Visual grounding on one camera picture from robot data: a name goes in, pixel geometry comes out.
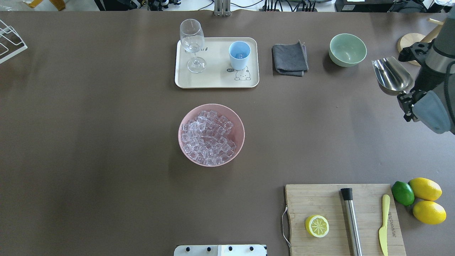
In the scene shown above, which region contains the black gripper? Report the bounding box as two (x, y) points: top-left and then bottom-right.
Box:
(397, 42), (433, 122)

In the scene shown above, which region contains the stainless steel ice scoop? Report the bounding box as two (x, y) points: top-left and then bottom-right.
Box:
(371, 57), (414, 96)

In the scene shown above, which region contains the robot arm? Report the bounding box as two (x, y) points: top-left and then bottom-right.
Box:
(397, 10), (455, 134)

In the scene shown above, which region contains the blue plastic cup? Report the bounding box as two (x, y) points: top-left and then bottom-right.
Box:
(229, 41), (251, 70)

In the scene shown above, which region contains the clear ice cubes pile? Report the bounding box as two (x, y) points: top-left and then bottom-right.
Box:
(179, 109), (237, 166)

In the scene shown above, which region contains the green bowl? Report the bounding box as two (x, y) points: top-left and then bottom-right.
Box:
(328, 33), (368, 68)

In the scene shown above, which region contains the yellow lemon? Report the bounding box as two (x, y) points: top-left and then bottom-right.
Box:
(412, 201), (446, 225)
(408, 177), (443, 201)

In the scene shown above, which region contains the green lime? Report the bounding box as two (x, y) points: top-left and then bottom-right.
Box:
(391, 181), (416, 206)

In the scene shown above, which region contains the steel muddler black tip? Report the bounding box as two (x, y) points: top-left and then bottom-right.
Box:
(340, 188), (363, 256)

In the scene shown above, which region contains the grey folded cloth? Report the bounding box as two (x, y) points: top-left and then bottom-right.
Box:
(272, 40), (309, 77)

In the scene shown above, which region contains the yellow plastic knife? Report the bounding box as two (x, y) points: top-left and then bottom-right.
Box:
(378, 194), (390, 256)

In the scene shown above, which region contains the bamboo cutting board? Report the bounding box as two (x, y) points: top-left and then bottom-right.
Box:
(284, 184), (392, 256)

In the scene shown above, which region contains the half lemon slice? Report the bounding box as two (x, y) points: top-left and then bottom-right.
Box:
(305, 214), (330, 238)

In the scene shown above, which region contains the cream serving tray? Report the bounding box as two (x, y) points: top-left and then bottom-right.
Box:
(175, 37), (259, 89)

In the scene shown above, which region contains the pink bowl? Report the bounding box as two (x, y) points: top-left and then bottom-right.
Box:
(177, 103), (245, 167)

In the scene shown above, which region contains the clear wine glass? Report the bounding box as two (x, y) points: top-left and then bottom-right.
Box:
(180, 19), (206, 73)

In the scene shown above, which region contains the aluminium frame post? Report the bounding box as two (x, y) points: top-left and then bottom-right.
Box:
(213, 0), (231, 17)

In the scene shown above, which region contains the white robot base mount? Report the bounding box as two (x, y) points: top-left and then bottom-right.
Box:
(173, 244), (268, 256)

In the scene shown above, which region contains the white wire cup rack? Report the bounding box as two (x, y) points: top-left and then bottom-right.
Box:
(0, 20), (28, 64)

